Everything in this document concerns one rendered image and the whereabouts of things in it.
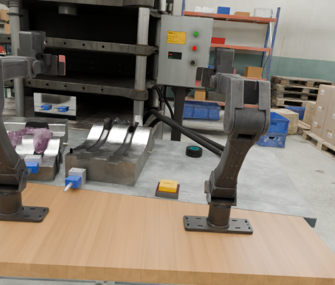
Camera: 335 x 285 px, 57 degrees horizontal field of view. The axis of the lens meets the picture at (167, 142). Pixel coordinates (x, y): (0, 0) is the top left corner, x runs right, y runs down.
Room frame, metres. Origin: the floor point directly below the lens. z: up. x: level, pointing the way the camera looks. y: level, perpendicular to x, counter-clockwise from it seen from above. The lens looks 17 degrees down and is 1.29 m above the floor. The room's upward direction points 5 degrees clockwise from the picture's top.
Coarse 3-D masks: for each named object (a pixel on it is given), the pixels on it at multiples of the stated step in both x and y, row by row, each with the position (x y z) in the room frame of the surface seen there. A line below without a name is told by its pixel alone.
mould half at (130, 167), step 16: (96, 128) 1.33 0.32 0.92; (112, 128) 1.33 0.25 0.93; (144, 128) 1.35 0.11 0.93; (80, 144) 1.20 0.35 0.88; (112, 144) 1.24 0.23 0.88; (144, 144) 1.25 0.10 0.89; (96, 160) 1.04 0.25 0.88; (128, 160) 1.05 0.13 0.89; (144, 160) 1.23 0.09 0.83; (96, 176) 1.04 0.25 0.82; (112, 176) 1.03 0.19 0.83; (128, 176) 1.03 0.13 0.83
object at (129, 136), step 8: (112, 120) 1.41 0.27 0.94; (120, 120) 1.39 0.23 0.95; (128, 120) 1.40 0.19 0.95; (104, 128) 1.34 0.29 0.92; (128, 128) 1.35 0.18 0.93; (104, 136) 1.29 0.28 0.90; (128, 136) 1.30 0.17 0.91; (96, 144) 1.23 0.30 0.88; (128, 144) 1.25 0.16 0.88; (120, 152) 1.15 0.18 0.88
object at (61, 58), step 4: (60, 56) 1.10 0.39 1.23; (64, 56) 1.10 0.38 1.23; (60, 60) 1.10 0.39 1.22; (64, 60) 1.10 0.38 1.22; (60, 64) 1.09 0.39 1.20; (64, 64) 1.09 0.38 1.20; (60, 68) 1.09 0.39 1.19; (64, 68) 1.09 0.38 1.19; (60, 72) 1.09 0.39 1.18; (64, 72) 1.09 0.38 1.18
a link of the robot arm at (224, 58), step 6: (216, 54) 1.01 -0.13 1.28; (222, 54) 0.97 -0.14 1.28; (228, 54) 0.98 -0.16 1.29; (216, 60) 1.01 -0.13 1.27; (222, 60) 0.97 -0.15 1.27; (228, 60) 0.98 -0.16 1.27; (216, 66) 1.00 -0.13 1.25; (222, 66) 0.97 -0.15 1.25; (228, 66) 0.97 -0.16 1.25; (222, 72) 0.97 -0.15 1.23; (228, 72) 0.97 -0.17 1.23; (210, 78) 0.96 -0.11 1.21; (210, 84) 0.95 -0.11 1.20
